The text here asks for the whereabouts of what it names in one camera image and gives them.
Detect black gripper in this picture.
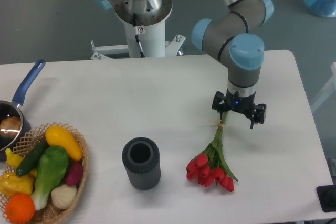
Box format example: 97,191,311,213
212,90,267,129

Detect red tulip bouquet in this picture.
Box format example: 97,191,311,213
186,112,238,193

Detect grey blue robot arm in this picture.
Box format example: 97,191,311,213
95,0,274,125

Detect dark grey ribbed vase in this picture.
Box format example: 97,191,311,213
122,137,161,190

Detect black device at edge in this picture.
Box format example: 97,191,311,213
316,185,335,212

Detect yellow squash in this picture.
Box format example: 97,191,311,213
45,125,83,161

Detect green bok choy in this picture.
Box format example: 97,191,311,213
31,146,70,211

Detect white garlic bulb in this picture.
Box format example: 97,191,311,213
51,184,77,209

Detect dark green cucumber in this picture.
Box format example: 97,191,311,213
16,139,49,176

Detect brown bread roll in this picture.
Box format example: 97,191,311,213
1,116,21,139

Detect small yellow banana pepper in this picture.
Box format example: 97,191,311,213
5,148,24,169

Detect yellow gourd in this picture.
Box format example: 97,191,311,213
1,172,35,198

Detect orange fruit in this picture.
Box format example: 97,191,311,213
5,193,35,223

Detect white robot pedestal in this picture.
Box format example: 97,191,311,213
91,0,186,59

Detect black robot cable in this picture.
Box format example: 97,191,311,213
132,13,145,58

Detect blue handled saucepan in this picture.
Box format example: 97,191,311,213
1,59,46,162

